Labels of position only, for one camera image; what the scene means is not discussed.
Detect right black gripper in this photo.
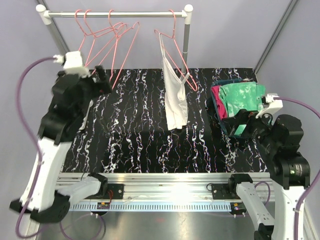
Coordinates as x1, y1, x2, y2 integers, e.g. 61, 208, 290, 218
222, 107, 280, 152

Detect green white tie-dye trousers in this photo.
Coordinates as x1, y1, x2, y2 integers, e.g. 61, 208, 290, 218
218, 81, 267, 138

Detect magenta trousers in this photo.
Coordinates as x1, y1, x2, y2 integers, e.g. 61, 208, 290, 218
211, 85, 228, 120

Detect pink wire hanger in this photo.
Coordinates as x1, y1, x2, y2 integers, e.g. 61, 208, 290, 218
74, 9, 122, 51
77, 11, 129, 67
92, 9, 141, 90
154, 9, 199, 92

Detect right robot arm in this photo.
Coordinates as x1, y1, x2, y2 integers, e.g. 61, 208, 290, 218
222, 109, 311, 240

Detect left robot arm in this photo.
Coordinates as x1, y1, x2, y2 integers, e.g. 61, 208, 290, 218
9, 65, 112, 224

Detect blue plastic basket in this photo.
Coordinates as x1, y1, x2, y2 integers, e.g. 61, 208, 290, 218
210, 78, 255, 130

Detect black marble pattern mat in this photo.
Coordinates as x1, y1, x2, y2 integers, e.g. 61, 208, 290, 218
63, 68, 267, 173

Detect silver clothes rack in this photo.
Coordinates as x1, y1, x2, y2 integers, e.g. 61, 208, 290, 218
35, 0, 193, 70

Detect white camisole top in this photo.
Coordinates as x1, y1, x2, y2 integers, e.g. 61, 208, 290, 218
159, 34, 190, 131

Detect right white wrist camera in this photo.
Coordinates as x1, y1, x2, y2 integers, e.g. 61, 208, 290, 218
255, 93, 283, 119

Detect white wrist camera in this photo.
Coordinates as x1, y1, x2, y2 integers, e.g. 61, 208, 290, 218
255, 93, 283, 119
53, 50, 90, 78

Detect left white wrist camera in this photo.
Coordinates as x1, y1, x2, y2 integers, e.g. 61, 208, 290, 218
53, 50, 90, 78

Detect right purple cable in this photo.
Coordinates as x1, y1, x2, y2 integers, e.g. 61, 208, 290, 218
274, 97, 320, 240

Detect purple cable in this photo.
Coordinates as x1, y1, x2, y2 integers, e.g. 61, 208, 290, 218
15, 56, 105, 240
274, 97, 320, 240

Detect aluminium mounting rail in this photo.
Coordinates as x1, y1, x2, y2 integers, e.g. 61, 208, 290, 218
70, 172, 274, 213

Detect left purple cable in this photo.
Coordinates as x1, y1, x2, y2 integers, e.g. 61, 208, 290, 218
15, 56, 105, 240

